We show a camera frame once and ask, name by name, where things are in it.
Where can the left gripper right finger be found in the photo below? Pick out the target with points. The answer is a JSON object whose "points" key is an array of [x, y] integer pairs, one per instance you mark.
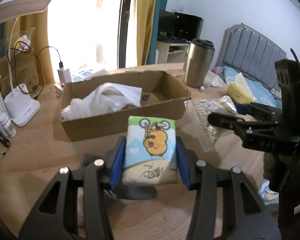
{"points": [[245, 216]]}

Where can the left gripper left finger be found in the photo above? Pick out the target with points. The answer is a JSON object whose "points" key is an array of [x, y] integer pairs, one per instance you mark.
{"points": [[54, 215]]}

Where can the bag of cotton swabs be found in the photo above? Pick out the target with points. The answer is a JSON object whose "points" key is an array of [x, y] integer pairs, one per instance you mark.
{"points": [[201, 113]]}

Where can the cartoon duck tissue pack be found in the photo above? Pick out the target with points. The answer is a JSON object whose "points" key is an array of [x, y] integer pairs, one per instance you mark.
{"points": [[150, 155]]}

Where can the white plastic bag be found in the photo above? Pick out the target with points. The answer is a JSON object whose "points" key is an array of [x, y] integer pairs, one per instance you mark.
{"points": [[113, 97]]}

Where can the white textured cloth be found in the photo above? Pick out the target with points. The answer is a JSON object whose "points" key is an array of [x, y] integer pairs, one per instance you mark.
{"points": [[78, 109]]}

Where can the brown fuzzy pouch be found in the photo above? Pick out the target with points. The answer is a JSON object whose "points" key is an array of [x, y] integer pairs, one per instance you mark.
{"points": [[152, 98]]}

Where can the blue cartoon bedsheet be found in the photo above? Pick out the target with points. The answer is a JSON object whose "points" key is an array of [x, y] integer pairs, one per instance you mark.
{"points": [[252, 89]]}

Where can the yellow tissue pack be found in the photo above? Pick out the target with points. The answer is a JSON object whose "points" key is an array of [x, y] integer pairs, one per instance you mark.
{"points": [[238, 90]]}

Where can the grey bed headboard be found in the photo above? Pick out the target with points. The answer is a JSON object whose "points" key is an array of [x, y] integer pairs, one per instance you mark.
{"points": [[254, 55]]}

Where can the black small flashlight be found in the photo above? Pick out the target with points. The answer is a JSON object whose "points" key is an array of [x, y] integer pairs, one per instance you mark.
{"points": [[4, 141]]}

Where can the steel travel mug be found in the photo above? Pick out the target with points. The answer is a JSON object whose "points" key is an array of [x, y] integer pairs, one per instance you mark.
{"points": [[198, 62]]}

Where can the brown cardboard box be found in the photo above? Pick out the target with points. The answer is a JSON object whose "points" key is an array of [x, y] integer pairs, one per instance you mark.
{"points": [[117, 122]]}

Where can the white usb charger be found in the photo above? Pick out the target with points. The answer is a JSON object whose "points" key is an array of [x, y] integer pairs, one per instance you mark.
{"points": [[64, 76]]}

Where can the white desk cabinet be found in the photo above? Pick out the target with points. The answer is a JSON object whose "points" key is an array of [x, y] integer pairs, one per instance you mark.
{"points": [[171, 52]]}

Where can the black monitor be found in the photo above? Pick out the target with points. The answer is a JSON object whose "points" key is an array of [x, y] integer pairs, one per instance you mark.
{"points": [[177, 27]]}

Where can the white power strip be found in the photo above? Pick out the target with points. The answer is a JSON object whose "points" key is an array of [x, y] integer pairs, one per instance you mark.
{"points": [[82, 75]]}

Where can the brown cardboard carton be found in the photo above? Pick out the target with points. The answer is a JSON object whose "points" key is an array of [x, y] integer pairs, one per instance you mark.
{"points": [[24, 70]]}

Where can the yellow right curtain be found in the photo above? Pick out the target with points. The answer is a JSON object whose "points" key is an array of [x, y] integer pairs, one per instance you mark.
{"points": [[144, 14]]}

